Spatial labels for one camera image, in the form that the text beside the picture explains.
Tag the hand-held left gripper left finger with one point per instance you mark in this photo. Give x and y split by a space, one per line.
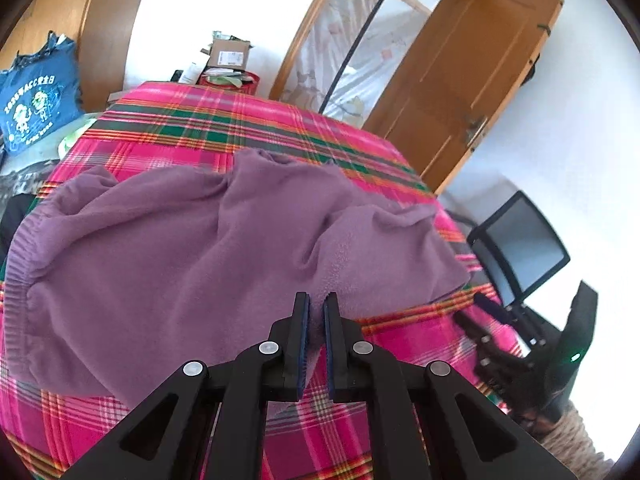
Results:
304 340

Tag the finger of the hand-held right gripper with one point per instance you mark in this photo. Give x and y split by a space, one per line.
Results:
492 307
475 337

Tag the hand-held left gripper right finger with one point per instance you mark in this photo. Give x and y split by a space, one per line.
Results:
329 340

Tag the purple pants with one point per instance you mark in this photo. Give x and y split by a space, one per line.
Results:
200 260

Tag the person's right forearm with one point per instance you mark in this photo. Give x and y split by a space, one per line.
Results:
575 445

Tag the black mesh office chair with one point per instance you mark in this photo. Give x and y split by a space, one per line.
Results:
525 250

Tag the wooden door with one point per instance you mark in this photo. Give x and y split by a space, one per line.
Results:
465 70

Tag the pink plaid blanket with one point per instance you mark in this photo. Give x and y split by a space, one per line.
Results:
200 120

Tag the red patterned box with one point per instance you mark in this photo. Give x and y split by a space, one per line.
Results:
230 85

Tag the printed plastic door curtain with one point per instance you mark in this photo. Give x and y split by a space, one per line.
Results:
380 35

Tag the cardboard box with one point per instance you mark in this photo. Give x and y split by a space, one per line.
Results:
227 52

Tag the green tissue pack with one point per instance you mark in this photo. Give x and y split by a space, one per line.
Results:
75 137

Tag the grey printed table mat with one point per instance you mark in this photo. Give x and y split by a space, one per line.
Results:
30 170

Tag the blue printed tote bag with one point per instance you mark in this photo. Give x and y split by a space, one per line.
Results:
35 105

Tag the wooden wardrobe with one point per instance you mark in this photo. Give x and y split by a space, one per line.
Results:
100 20

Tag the wooden door frame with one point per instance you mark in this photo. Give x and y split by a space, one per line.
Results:
305 30

